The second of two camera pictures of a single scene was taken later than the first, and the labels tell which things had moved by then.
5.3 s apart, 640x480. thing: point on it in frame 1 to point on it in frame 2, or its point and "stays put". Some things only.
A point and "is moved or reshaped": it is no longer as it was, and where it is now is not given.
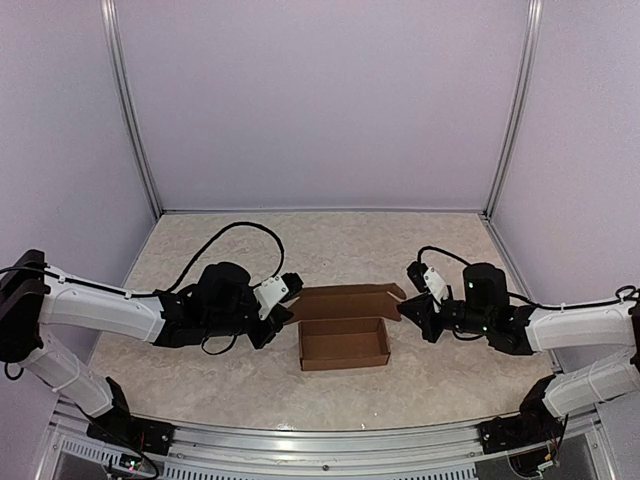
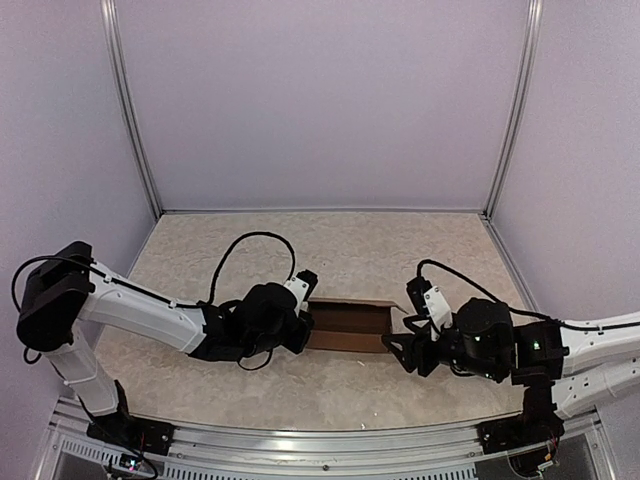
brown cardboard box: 345,326 is moved or reshaped
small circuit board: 131,463 stays put
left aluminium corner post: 124,94 stays put
